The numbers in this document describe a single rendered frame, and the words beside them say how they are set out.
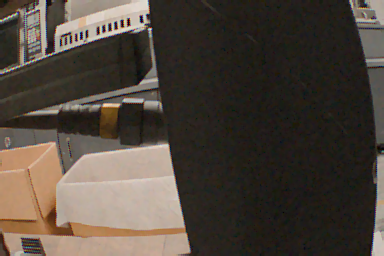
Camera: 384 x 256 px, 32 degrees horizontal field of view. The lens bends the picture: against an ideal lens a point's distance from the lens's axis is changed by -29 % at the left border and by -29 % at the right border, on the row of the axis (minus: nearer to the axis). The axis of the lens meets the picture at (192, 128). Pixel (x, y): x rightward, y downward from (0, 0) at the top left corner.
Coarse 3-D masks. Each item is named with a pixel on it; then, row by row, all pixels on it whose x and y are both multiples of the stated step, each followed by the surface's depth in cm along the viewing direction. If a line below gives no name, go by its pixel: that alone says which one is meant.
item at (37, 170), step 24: (48, 144) 321; (0, 168) 327; (24, 168) 325; (48, 168) 298; (0, 192) 270; (24, 192) 269; (48, 192) 289; (0, 216) 272; (24, 216) 270; (48, 216) 283
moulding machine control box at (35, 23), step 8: (40, 8) 475; (32, 16) 479; (40, 16) 477; (32, 24) 481; (40, 24) 479; (32, 32) 483; (40, 32) 481; (32, 40) 485; (40, 40) 483; (32, 48) 487; (40, 48) 485; (32, 56) 489
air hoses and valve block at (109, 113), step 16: (48, 112) 52; (64, 112) 51; (80, 112) 51; (96, 112) 51; (112, 112) 51; (128, 112) 51; (144, 112) 51; (160, 112) 51; (0, 128) 53; (16, 128) 52; (32, 128) 52; (48, 128) 52; (64, 128) 51; (80, 128) 51; (96, 128) 51; (112, 128) 51; (128, 128) 51; (144, 128) 51; (160, 128) 51; (128, 144) 51; (144, 144) 52
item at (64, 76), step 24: (72, 48) 46; (96, 48) 39; (120, 48) 39; (144, 48) 43; (24, 72) 39; (48, 72) 39; (72, 72) 39; (96, 72) 39; (120, 72) 39; (144, 72) 42; (0, 96) 39; (24, 96) 39; (48, 96) 39; (72, 96) 39; (0, 120) 40
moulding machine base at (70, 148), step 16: (368, 32) 472; (368, 48) 474; (368, 64) 474; (144, 80) 493; (96, 96) 495; (112, 96) 498; (128, 96) 496; (144, 96) 495; (0, 144) 512; (16, 144) 510; (32, 144) 508; (64, 144) 506; (80, 144) 504; (96, 144) 503; (112, 144) 502; (160, 144) 499; (64, 160) 507
